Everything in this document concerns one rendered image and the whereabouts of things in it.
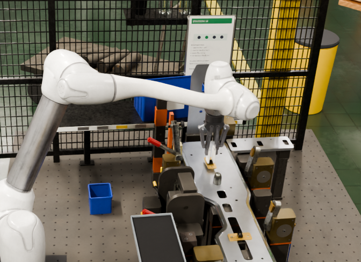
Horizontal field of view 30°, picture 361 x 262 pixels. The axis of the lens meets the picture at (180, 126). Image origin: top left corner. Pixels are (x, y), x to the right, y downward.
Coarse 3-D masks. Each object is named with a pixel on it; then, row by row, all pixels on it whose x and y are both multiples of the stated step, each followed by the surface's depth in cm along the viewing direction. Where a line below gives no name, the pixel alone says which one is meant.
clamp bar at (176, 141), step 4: (172, 120) 268; (172, 124) 265; (176, 124) 265; (180, 124) 267; (172, 128) 266; (176, 128) 266; (172, 132) 269; (176, 132) 267; (172, 136) 271; (176, 136) 268; (176, 140) 269; (176, 144) 270; (176, 148) 271; (176, 152) 272; (180, 152) 272
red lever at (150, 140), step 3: (150, 138) 268; (150, 141) 267; (153, 141) 268; (156, 141) 269; (153, 144) 269; (156, 144) 269; (159, 144) 269; (162, 144) 271; (162, 147) 270; (165, 147) 271; (168, 147) 272; (165, 150) 271; (168, 150) 272; (171, 150) 272; (174, 150) 274; (171, 153) 273; (174, 153) 273
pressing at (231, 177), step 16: (192, 144) 294; (224, 144) 296; (192, 160) 283; (224, 160) 285; (208, 176) 273; (224, 176) 274; (240, 176) 275; (208, 192) 264; (240, 192) 265; (240, 208) 256; (224, 224) 246; (240, 224) 247; (256, 224) 248; (224, 240) 239; (256, 240) 240; (224, 256) 231; (240, 256) 232; (256, 256) 232; (272, 256) 234
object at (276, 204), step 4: (276, 200) 244; (272, 204) 244; (276, 204) 243; (280, 204) 243; (272, 208) 244; (276, 208) 243; (268, 212) 248; (272, 212) 244; (276, 212) 244; (268, 216) 247; (272, 216) 245; (276, 216) 245; (268, 220) 247; (264, 224) 248; (268, 224) 246; (264, 228) 249; (268, 228) 247
